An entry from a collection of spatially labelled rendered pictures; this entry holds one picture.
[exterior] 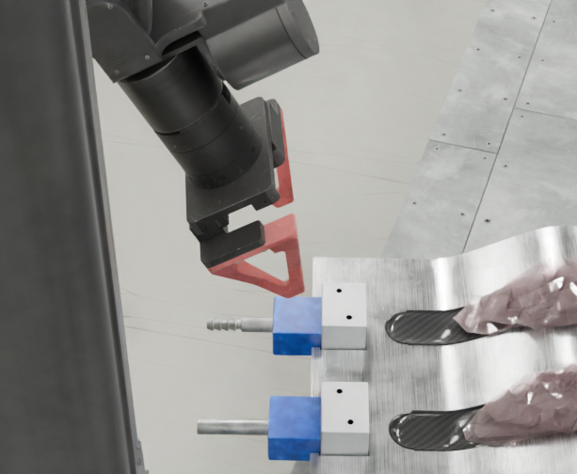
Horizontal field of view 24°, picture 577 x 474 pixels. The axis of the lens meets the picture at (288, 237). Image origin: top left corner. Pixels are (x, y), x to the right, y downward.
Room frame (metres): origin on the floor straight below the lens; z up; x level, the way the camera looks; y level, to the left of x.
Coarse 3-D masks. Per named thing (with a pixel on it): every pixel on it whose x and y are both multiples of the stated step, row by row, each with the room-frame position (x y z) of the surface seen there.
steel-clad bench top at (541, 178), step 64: (512, 0) 1.35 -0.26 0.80; (576, 0) 1.35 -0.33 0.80; (512, 64) 1.22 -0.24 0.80; (576, 64) 1.22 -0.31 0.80; (448, 128) 1.11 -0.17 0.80; (512, 128) 1.11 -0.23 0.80; (576, 128) 1.11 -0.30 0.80; (448, 192) 1.01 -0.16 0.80; (512, 192) 1.01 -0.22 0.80; (576, 192) 1.01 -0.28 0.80; (384, 256) 0.92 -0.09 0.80; (448, 256) 0.92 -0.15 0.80
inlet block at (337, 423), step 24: (336, 384) 0.69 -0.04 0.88; (360, 384) 0.69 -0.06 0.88; (288, 408) 0.68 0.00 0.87; (312, 408) 0.68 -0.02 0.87; (336, 408) 0.67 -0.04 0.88; (360, 408) 0.67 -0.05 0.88; (216, 432) 0.67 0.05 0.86; (240, 432) 0.66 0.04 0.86; (264, 432) 0.66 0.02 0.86; (288, 432) 0.65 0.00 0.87; (312, 432) 0.65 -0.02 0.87; (336, 432) 0.64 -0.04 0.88; (360, 432) 0.64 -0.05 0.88; (288, 456) 0.65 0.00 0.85
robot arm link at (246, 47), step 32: (96, 0) 0.69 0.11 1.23; (160, 0) 0.74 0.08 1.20; (192, 0) 0.72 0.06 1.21; (224, 0) 0.71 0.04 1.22; (256, 0) 0.71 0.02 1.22; (288, 0) 0.72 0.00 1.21; (96, 32) 0.68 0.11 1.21; (128, 32) 0.68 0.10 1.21; (160, 32) 0.70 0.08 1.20; (192, 32) 0.70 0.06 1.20; (224, 32) 0.71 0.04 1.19; (256, 32) 0.71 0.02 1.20; (288, 32) 0.70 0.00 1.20; (128, 64) 0.68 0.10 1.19; (224, 64) 0.70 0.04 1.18; (256, 64) 0.70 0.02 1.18; (288, 64) 0.71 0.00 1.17
